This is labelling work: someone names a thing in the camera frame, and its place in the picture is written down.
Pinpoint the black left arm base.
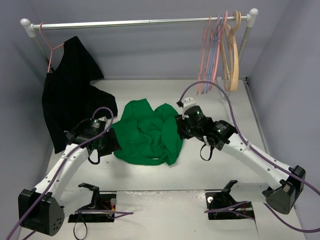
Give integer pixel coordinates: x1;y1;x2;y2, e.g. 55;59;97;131
67;182;117;223

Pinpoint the pink hanger with black shirt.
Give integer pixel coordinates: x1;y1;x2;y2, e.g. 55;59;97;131
39;22;65;74

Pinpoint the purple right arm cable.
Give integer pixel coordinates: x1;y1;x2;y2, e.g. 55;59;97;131
179;80;320;234

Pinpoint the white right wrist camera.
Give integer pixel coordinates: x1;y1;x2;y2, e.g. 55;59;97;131
176;97;196;119

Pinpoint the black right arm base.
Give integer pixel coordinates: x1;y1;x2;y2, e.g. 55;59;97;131
205;180;255;221

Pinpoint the thin black cable loop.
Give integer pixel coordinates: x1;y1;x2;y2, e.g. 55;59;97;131
73;212;89;240

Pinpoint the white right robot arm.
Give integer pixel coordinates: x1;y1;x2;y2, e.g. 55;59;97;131
176;104;306;215

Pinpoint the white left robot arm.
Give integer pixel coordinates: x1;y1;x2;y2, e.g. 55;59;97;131
18;119;121;236

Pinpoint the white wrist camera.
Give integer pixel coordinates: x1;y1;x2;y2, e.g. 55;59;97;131
98;116;110;129
176;97;196;119

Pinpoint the silver clothes rack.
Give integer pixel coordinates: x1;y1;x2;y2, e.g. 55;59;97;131
20;8;259;64

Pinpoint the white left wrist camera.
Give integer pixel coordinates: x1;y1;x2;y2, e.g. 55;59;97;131
98;116;110;129

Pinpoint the green t shirt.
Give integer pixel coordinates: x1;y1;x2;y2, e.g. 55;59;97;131
112;99;183;166

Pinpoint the black t shirt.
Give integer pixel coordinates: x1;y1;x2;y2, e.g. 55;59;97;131
41;36;118;154

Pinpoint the blue hanger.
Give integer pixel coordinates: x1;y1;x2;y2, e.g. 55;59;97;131
198;14;226;82

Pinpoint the wooden hanger front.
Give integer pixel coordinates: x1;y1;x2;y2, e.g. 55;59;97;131
224;10;242;92

